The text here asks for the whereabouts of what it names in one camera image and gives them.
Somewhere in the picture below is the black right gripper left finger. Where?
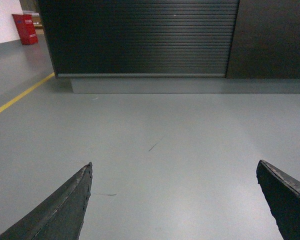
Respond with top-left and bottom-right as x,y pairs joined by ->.
0,162 -> 93,240

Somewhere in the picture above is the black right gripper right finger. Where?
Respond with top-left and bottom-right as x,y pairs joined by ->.
256,160 -> 300,240

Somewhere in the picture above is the black checkout counter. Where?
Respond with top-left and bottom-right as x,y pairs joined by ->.
37,0 -> 300,94

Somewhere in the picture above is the red fire extinguisher box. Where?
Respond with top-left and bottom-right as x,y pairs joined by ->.
12,14 -> 39,45

